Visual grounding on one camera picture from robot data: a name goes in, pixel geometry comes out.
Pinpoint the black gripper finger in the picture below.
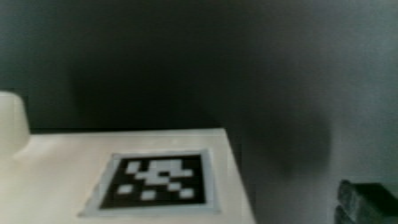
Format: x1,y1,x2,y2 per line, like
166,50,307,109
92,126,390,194
333,180,398,224

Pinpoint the white drawer with knob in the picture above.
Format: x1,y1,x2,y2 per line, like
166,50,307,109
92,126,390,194
0,91,255,224

